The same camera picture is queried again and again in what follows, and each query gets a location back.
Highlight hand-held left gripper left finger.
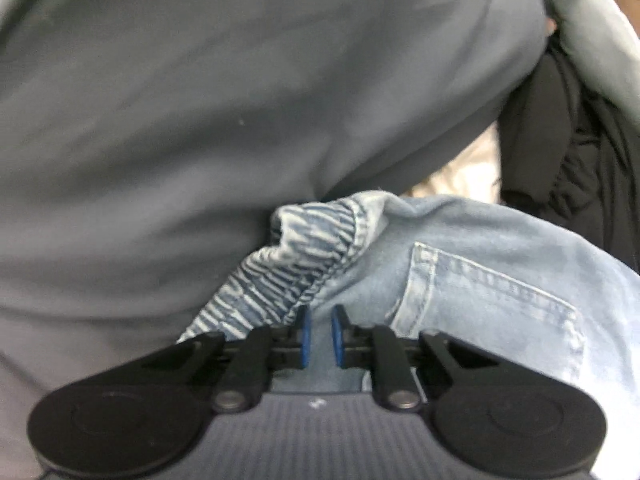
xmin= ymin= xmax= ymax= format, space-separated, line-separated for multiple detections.
xmin=142 ymin=305 xmax=313 ymax=411

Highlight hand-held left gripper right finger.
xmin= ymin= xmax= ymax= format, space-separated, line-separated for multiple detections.
xmin=330 ymin=304 xmax=496 ymax=411

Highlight light blue jeans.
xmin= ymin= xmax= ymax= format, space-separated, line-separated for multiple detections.
xmin=177 ymin=190 xmax=640 ymax=480

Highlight black clothes pile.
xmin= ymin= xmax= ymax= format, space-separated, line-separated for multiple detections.
xmin=497 ymin=42 xmax=640 ymax=276

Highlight cream bear print bed sheet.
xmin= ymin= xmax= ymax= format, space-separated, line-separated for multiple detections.
xmin=410 ymin=122 xmax=503 ymax=203

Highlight grey neck pillow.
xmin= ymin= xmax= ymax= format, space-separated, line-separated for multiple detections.
xmin=535 ymin=0 xmax=640 ymax=133

